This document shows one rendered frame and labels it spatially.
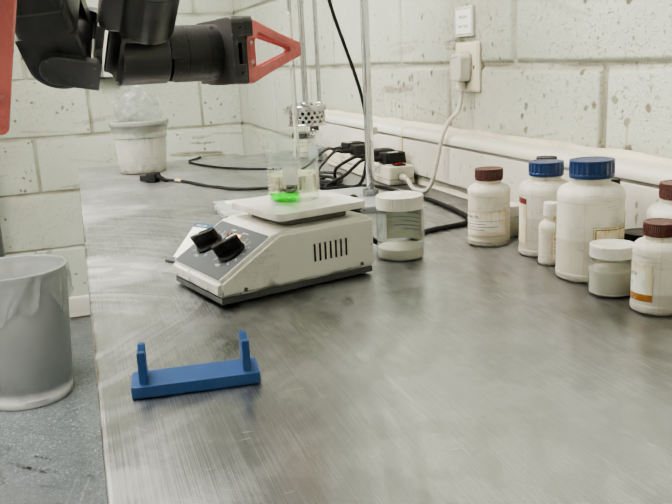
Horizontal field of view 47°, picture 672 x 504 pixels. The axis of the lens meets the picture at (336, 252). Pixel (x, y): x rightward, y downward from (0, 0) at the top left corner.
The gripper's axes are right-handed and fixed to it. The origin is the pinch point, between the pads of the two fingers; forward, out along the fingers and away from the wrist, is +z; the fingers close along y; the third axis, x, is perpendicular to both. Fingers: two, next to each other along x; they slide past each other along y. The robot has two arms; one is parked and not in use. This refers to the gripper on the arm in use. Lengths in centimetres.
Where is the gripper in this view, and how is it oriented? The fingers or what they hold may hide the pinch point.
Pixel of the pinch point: (292, 49)
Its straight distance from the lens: 88.6
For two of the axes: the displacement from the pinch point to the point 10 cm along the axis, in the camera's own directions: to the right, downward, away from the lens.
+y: -5.0, -1.8, 8.5
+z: 8.7, -1.6, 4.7
